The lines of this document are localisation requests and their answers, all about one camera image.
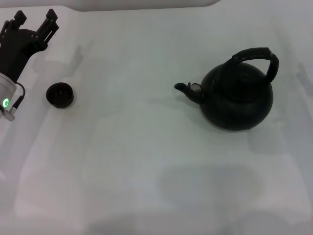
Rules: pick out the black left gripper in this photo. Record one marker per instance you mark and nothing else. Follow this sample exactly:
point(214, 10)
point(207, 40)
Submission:
point(17, 51)

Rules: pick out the small black teacup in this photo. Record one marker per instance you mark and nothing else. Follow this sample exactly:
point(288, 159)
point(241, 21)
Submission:
point(60, 95)

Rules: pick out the black round teapot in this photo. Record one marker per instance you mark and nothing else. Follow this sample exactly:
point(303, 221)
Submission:
point(234, 102)

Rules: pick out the white rounded board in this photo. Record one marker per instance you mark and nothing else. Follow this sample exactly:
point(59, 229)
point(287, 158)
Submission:
point(146, 4)

